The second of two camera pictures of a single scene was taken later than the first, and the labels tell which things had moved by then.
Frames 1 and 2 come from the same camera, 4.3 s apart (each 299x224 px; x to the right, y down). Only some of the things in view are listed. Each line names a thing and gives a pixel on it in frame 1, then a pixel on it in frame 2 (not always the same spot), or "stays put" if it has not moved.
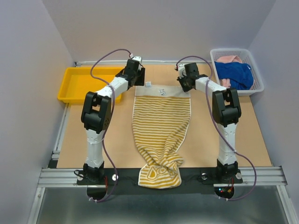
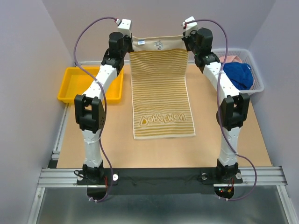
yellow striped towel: x=160 y=119 -> x=161 y=106
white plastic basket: x=246 y=57 stays put
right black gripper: x=186 y=89 -> x=194 y=33
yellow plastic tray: x=77 y=81 stays put
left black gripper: x=140 y=81 -> x=128 y=39
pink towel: x=225 y=82 stays put
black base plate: x=125 y=181 stays put
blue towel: x=241 y=75 stays put
